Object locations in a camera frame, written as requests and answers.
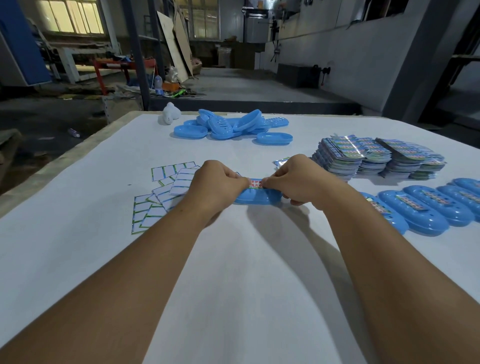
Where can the person's right hand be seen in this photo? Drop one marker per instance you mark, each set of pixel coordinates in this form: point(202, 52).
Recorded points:
point(311, 183)

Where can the person's left hand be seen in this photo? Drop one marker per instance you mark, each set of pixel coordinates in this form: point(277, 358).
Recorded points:
point(217, 191)

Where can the stacks of colourful sticker sheets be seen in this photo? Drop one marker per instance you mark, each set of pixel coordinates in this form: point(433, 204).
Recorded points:
point(337, 159)

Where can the glossy sticker sheets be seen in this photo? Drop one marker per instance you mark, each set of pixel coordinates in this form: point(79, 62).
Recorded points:
point(280, 162)

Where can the small rectangular sticker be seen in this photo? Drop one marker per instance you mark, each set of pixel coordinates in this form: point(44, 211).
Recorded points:
point(256, 184)

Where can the fanned backing sheets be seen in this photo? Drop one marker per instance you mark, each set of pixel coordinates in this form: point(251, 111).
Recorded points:
point(165, 195)

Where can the pile of blue soap dishes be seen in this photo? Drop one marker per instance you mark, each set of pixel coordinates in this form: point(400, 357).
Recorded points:
point(221, 127)

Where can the person's left forearm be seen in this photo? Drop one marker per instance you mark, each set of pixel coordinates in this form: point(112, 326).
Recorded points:
point(105, 296)

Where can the person's right forearm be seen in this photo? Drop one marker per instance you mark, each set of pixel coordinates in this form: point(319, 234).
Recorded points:
point(408, 281)

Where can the black box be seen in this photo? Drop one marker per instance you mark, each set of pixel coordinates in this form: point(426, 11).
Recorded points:
point(299, 76)

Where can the orange box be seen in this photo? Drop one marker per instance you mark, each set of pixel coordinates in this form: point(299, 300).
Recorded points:
point(171, 86)

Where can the small white plastic figure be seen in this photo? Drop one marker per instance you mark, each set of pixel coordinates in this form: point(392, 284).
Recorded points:
point(170, 112)

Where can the green tool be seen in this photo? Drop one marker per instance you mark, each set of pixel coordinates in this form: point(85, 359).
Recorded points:
point(178, 93)

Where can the clear water bottle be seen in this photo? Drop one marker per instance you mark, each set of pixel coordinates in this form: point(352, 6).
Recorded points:
point(158, 85)

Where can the white plastic bag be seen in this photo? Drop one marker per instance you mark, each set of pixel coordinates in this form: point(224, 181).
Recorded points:
point(173, 74)

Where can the pale wooden crate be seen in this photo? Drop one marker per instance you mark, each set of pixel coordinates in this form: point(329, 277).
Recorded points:
point(122, 110)

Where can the wicker basket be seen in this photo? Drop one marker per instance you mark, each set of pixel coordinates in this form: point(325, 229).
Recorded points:
point(197, 66)

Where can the pale leaning plywood board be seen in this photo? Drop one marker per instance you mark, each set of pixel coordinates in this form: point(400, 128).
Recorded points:
point(173, 48)

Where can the brown leaning board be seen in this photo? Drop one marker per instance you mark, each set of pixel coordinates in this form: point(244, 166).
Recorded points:
point(183, 43)

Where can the plastic bottle on floor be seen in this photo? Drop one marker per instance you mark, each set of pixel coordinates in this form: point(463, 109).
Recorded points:
point(74, 133)

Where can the grey slanted pillar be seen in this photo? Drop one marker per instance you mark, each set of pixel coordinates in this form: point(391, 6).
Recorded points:
point(420, 67)

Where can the silver machine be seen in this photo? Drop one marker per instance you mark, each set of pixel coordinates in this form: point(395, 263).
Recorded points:
point(258, 30)

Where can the red metal table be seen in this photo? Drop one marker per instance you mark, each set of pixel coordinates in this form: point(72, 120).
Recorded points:
point(110, 63)

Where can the wide window with grid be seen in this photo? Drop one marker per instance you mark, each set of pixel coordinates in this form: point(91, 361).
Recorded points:
point(204, 20)

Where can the wooden pallet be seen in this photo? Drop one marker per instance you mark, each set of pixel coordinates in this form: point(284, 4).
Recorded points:
point(8, 144)

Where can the large bright window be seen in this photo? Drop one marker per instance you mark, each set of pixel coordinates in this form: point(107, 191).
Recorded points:
point(73, 17)

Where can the blue and white machine cabinet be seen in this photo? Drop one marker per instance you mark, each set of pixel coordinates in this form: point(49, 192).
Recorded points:
point(24, 43)

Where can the black wall plug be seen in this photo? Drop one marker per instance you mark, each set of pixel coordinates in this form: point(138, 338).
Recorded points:
point(325, 71)

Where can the thick dark steel post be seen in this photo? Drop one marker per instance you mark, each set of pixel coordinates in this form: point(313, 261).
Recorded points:
point(137, 58)

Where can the thin dark steel post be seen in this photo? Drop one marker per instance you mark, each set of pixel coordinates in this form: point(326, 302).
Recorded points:
point(156, 39)

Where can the white metal workbench frame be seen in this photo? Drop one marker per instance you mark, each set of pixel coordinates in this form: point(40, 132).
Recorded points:
point(67, 63)

